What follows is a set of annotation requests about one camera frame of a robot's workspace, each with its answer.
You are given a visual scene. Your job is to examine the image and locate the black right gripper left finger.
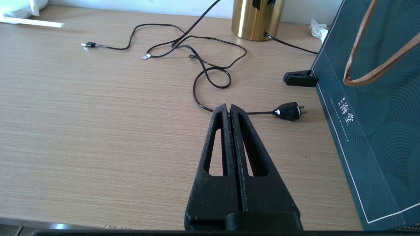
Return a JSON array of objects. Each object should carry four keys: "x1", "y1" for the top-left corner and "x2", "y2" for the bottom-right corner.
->
[{"x1": 184, "y1": 104, "x2": 242, "y2": 231}]

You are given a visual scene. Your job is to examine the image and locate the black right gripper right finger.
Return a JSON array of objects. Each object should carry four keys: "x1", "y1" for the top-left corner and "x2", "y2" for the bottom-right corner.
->
[{"x1": 230, "y1": 104, "x2": 303, "y2": 231}]

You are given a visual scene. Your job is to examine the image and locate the white router with antennas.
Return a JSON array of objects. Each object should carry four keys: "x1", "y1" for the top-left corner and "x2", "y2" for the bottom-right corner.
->
[{"x1": 0, "y1": 0, "x2": 65, "y2": 28}]

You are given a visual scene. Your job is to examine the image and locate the black clip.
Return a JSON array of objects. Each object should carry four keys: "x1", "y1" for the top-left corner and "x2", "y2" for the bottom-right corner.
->
[{"x1": 284, "y1": 70, "x2": 319, "y2": 88}]

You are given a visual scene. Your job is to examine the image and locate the crumpled white tissue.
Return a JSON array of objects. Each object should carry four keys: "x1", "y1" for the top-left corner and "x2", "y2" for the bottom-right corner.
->
[{"x1": 309, "y1": 19, "x2": 329, "y2": 44}]

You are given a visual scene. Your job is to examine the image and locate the brass desk lamp wooden head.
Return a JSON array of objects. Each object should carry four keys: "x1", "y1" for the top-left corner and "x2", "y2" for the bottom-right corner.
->
[{"x1": 232, "y1": 0, "x2": 286, "y2": 41}]

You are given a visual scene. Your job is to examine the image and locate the black lamp power cable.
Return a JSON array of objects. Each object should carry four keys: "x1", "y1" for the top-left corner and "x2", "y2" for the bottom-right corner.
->
[{"x1": 172, "y1": 0, "x2": 308, "y2": 122}]

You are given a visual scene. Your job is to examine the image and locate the black lamp base cable loop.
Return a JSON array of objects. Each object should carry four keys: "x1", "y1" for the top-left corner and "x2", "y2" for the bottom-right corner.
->
[{"x1": 264, "y1": 32, "x2": 319, "y2": 55}]

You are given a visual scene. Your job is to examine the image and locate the black usb charging cable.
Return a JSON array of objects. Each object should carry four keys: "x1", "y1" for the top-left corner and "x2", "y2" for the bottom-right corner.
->
[{"x1": 81, "y1": 24, "x2": 247, "y2": 70}]

